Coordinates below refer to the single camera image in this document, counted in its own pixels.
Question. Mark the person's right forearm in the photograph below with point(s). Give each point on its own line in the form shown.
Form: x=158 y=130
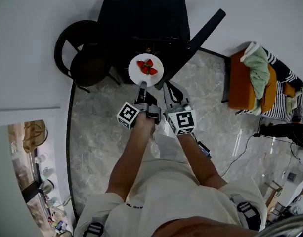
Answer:
x=198 y=162

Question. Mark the person's white shirt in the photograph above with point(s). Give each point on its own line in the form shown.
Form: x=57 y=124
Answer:
x=166 y=194

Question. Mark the clear glass jar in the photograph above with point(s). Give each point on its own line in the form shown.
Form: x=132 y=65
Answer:
x=41 y=158

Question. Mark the black chair base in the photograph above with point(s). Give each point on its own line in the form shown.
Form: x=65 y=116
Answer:
x=284 y=131

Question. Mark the person's beige trousers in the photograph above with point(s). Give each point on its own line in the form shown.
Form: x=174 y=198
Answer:
x=168 y=147

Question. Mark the black belt pack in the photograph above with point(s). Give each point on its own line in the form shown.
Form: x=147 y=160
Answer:
x=204 y=150

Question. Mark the black-and-white striped blanket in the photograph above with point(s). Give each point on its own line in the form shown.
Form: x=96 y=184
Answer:
x=279 y=104

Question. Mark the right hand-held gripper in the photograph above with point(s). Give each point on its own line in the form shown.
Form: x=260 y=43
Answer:
x=183 y=121

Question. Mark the black cabinet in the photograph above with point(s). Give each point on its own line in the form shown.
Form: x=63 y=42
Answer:
x=141 y=13

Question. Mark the person's left forearm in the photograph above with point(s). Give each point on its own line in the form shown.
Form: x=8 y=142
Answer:
x=131 y=162

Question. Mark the navy white-striped garment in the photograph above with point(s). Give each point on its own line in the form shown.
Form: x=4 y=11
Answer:
x=284 y=70

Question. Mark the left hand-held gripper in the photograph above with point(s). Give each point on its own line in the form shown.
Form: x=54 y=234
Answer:
x=127 y=115

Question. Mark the dark wicker chair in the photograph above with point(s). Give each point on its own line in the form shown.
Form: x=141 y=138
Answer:
x=89 y=65

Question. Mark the white plate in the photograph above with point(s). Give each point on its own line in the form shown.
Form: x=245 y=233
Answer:
x=136 y=79

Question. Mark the green knitted cloth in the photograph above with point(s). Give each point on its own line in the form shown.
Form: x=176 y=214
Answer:
x=258 y=75

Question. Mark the orange bench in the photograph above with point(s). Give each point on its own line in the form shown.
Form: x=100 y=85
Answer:
x=240 y=88

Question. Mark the red strawberry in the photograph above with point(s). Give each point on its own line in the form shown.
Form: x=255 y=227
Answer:
x=141 y=64
x=144 y=69
x=153 y=71
x=149 y=63

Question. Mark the white cloth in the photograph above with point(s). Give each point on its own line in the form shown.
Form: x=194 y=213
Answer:
x=248 y=51

